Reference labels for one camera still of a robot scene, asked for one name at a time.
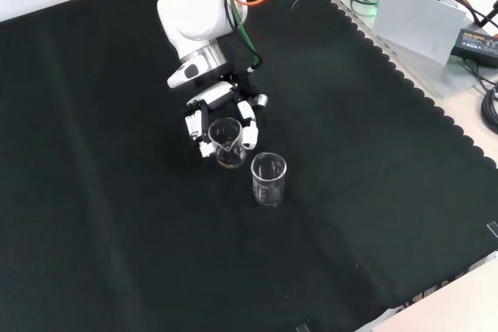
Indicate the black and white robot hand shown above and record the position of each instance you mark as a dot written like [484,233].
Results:
[214,95]

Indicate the clear glass beaker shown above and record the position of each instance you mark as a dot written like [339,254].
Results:
[268,192]
[229,157]

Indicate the black bench cloth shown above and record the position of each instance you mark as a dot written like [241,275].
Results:
[116,192]

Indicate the white card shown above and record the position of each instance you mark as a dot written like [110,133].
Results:
[416,21]

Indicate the clear tape strip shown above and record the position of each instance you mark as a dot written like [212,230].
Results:
[493,229]
[303,327]

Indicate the black power adapter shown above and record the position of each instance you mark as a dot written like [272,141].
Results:
[478,46]

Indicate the pale board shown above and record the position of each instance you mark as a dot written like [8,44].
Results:
[447,301]

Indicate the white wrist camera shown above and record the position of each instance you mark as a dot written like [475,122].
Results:
[183,75]

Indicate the grey metal base plate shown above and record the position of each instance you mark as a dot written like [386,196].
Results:
[447,79]

